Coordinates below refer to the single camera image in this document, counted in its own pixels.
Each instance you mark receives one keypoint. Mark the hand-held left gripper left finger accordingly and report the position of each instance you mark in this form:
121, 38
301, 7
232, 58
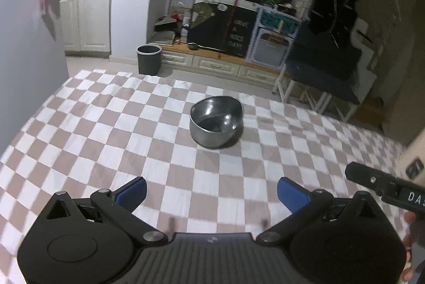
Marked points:
132, 191

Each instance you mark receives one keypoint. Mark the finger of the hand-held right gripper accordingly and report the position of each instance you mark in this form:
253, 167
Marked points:
368, 177

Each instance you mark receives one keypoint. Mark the toy oven poster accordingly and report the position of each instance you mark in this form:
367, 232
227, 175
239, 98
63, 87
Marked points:
272, 41

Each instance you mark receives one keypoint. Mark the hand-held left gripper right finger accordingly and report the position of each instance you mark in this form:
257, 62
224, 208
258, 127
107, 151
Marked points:
290, 195

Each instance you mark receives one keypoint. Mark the brown white checkered tablecloth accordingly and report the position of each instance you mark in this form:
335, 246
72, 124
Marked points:
116, 124

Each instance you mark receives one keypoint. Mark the dark blue sofa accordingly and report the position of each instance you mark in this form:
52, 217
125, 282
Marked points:
322, 68

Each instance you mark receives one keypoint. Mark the cream electric kettle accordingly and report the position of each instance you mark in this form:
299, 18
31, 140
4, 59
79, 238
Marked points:
413, 161

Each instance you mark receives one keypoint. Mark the black cabinet with letter board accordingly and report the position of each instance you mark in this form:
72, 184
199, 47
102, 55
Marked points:
215, 28

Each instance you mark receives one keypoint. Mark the person's right hand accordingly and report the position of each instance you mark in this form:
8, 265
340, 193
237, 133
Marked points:
410, 217

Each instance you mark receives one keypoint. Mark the white low drawer cabinet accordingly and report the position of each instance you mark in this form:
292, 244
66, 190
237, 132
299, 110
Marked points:
215, 64

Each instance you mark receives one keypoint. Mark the white kitchen base cabinet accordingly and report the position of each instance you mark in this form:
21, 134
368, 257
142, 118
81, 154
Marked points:
86, 18

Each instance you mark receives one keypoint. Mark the round steel bowl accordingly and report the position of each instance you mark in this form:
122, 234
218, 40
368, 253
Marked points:
215, 124

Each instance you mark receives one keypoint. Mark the black vest with white trim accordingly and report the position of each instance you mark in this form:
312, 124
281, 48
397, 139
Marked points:
335, 5

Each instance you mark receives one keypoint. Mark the dark grey trash bin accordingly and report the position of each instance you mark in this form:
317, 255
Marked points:
149, 60

